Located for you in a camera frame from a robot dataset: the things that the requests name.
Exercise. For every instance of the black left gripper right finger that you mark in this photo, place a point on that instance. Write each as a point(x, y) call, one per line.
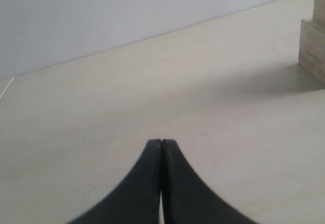
point(186, 198)

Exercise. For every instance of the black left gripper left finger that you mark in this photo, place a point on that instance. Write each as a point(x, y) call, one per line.
point(136, 198)

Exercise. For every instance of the medium wooden cube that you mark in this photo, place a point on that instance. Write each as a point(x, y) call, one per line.
point(318, 11)

